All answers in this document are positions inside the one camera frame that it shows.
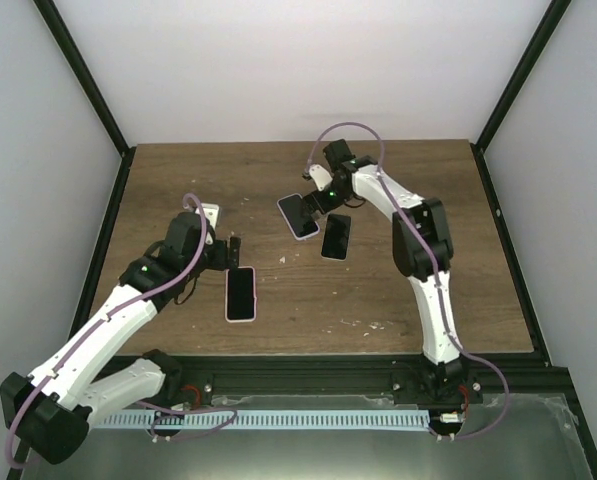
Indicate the phone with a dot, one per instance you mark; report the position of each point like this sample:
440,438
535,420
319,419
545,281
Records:
301,225
241,300

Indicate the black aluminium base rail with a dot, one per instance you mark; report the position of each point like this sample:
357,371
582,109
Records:
400,376

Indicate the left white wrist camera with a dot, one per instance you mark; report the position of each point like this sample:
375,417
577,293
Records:
212,214

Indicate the light blue slotted cable duct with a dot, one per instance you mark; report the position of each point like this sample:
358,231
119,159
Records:
379,420

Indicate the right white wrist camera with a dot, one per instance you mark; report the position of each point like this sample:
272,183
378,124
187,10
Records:
319,175

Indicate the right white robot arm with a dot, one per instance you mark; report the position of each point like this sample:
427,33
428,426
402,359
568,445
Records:
422,250

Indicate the phone in pink case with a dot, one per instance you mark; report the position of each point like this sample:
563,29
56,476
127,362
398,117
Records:
241,300

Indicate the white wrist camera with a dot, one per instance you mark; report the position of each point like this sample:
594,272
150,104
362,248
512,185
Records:
319,175
212,214

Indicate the black frame post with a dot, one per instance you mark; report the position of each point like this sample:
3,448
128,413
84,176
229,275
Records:
539,40
69,49

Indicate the black smartphone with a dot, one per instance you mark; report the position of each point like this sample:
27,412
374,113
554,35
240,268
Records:
336,237

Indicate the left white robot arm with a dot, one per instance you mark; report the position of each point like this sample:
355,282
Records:
55,406

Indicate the right black frame post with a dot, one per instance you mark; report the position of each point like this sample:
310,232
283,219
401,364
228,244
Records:
539,40

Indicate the left black frame post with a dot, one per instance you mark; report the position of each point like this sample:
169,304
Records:
69,49

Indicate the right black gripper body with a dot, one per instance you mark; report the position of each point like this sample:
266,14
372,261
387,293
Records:
331,202

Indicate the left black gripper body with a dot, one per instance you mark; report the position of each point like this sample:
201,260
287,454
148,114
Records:
220,261

